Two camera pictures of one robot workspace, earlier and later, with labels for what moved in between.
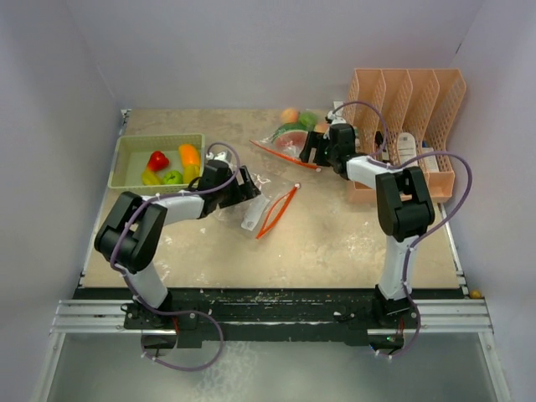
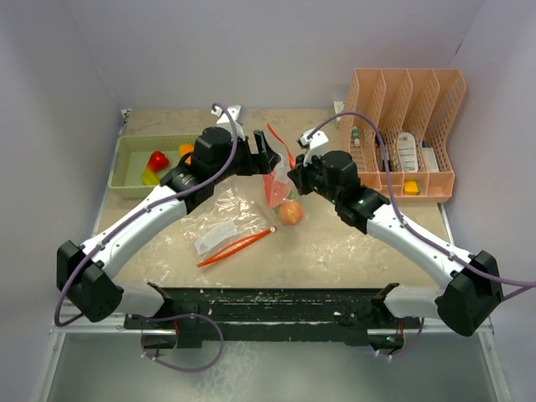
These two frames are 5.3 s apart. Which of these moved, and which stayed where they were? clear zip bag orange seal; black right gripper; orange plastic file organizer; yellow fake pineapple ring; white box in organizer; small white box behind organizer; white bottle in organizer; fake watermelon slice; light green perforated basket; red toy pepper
Moved: fake watermelon slice; clear zip bag orange seal; black right gripper
Stayed: small white box behind organizer; yellow fake pineapple ring; white bottle in organizer; light green perforated basket; red toy pepper; orange plastic file organizer; white box in organizer
